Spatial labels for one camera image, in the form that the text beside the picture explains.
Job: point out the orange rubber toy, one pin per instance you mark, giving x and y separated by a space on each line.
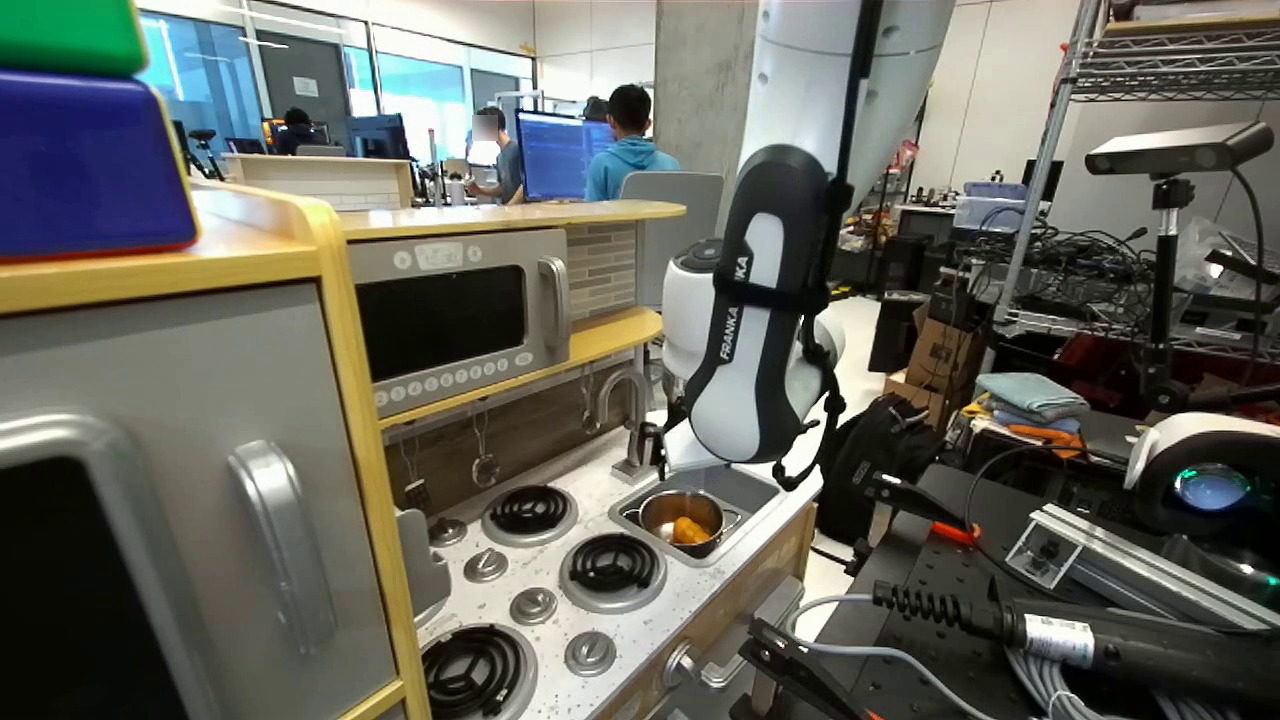
690 534

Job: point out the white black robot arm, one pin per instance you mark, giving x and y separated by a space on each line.
753 296

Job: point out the grey toy sink basin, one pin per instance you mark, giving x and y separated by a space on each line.
736 494

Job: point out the grey stove knob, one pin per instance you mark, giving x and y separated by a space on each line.
535 605
591 652
487 565

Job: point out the grey toy faucet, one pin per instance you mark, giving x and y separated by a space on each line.
621 403

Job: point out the black coil burner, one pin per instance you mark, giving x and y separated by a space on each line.
612 574
527 518
478 675

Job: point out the toy microwave oven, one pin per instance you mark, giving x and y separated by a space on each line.
460 313

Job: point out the person in teal shirt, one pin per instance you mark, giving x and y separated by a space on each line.
631 151

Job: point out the white speckled toy stovetop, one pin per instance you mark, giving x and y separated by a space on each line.
677 659

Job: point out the person in grey shirt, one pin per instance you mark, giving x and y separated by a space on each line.
506 172

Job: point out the blue plastic block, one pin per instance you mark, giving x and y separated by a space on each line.
86 170

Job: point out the grey oven door handle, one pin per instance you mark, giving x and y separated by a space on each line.
276 508

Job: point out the camera on tripod stand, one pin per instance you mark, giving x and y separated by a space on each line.
1171 161

